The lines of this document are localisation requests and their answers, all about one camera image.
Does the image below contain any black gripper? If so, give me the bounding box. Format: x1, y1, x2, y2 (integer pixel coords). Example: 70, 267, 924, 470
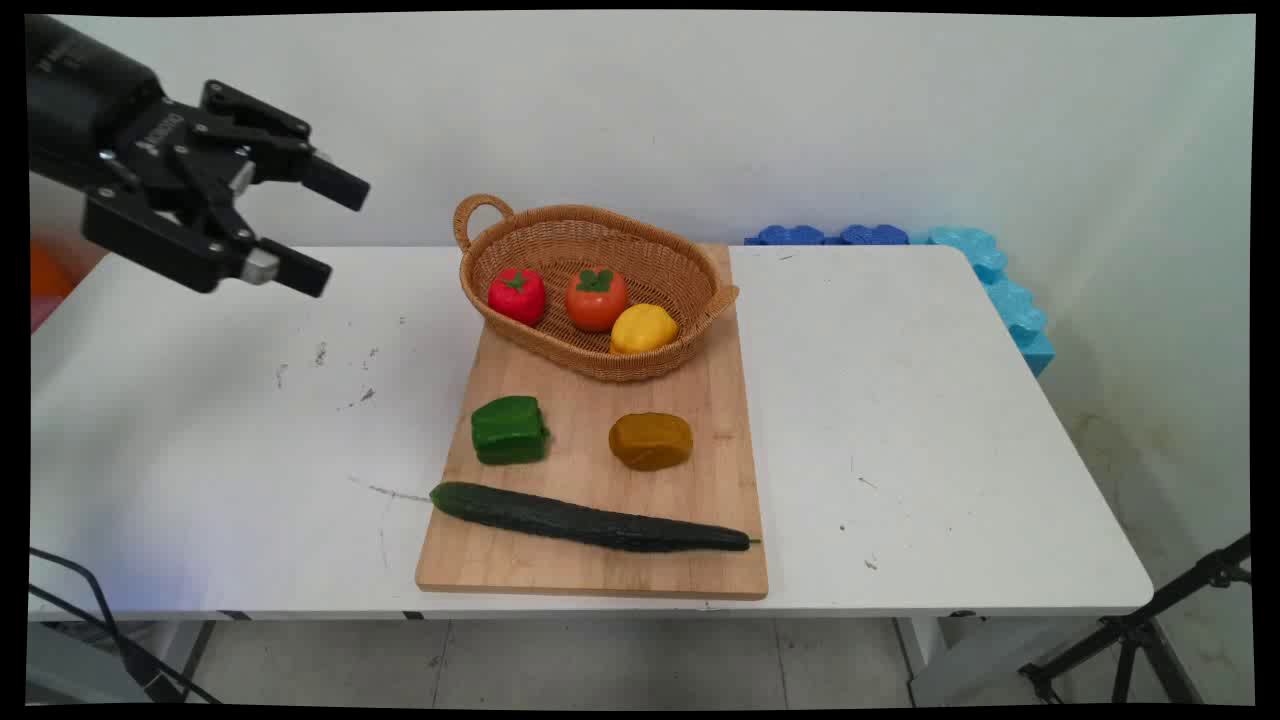
25, 15, 372, 299

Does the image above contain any long dark green cucumber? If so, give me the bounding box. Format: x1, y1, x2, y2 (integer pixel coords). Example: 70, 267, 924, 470
430, 481, 762, 554

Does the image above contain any orange object behind table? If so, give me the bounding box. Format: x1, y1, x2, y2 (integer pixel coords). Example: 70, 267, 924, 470
30, 240, 79, 301

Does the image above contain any green toy bell pepper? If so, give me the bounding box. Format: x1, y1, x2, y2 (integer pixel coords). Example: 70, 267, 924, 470
470, 395, 552, 467

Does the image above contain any woven wicker basket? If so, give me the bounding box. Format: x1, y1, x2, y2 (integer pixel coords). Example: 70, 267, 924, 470
453, 193, 741, 383

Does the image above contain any orange toy tomato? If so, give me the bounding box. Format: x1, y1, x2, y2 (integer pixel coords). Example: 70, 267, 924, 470
565, 266, 630, 333

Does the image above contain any yellow toy lemon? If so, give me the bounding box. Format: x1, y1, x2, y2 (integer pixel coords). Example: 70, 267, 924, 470
610, 304, 680, 356

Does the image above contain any wooden cutting board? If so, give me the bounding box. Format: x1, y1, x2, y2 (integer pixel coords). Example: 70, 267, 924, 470
415, 243, 770, 601

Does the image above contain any white table leg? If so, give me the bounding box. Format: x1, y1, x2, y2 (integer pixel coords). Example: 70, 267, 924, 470
25, 620, 217, 705
893, 614, 1106, 707

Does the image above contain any brown toy potato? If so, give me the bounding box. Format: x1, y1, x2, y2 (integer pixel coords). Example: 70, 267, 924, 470
608, 412, 694, 472

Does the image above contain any light blue foam mat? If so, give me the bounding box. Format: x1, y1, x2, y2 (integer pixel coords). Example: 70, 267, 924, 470
925, 226, 1057, 378

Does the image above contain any black tripod stand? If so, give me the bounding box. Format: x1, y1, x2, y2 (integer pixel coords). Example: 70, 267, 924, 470
1018, 534, 1253, 705

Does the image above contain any black hanging cable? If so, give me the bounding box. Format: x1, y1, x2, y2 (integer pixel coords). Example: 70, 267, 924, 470
28, 547, 223, 705

